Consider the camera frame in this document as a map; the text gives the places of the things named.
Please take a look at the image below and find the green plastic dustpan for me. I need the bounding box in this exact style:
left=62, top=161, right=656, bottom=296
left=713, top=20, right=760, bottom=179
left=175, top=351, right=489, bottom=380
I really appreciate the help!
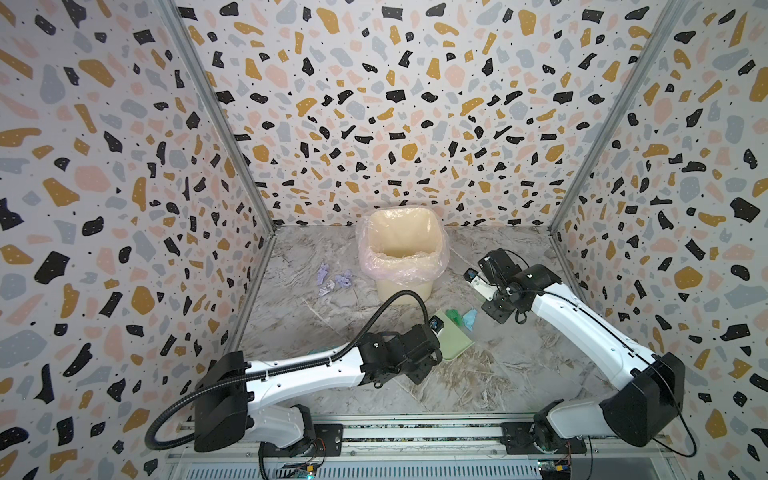
left=434, top=312, right=474, bottom=362

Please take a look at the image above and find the cream trash bin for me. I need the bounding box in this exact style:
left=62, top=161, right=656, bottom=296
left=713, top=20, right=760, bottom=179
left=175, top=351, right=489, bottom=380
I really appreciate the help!
left=364, top=207, right=446, bottom=305

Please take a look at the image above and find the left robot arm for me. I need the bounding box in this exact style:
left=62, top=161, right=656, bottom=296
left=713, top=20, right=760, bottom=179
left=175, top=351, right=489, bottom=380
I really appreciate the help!
left=193, top=317, right=442, bottom=457

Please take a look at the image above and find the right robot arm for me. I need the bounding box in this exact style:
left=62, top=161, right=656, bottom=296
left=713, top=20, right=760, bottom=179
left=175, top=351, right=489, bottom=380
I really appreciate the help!
left=464, top=248, right=685, bottom=453

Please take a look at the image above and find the purple white paper scrap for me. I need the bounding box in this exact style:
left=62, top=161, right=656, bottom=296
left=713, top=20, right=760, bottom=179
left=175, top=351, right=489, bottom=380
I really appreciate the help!
left=316, top=263, right=335, bottom=297

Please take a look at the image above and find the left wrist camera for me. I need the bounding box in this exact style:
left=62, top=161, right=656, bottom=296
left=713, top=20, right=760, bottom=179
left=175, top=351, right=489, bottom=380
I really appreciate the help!
left=428, top=316, right=444, bottom=335

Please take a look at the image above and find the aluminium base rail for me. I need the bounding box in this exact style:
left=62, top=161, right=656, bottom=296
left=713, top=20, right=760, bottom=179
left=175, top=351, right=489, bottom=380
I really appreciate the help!
left=167, top=413, right=685, bottom=479

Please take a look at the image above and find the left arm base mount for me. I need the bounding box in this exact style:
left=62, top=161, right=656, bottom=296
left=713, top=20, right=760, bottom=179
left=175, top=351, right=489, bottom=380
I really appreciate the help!
left=263, top=423, right=344, bottom=458

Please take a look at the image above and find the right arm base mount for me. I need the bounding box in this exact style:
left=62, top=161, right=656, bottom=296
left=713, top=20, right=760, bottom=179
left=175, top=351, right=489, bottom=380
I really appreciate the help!
left=500, top=421, right=589, bottom=455

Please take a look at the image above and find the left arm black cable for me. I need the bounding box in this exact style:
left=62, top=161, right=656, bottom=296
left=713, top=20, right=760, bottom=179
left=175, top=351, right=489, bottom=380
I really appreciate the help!
left=143, top=289, right=431, bottom=451

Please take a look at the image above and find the right aluminium corner post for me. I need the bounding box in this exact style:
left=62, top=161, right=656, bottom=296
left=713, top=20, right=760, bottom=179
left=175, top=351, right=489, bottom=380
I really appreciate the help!
left=548, top=0, right=688, bottom=234

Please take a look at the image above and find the aluminium corner post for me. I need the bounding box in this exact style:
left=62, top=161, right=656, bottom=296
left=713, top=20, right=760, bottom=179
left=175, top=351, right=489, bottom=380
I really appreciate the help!
left=548, top=0, right=688, bottom=234
left=157, top=0, right=277, bottom=234

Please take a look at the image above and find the left aluminium corner post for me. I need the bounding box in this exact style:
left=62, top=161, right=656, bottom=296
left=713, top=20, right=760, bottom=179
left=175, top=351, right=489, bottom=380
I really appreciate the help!
left=157, top=0, right=277, bottom=234

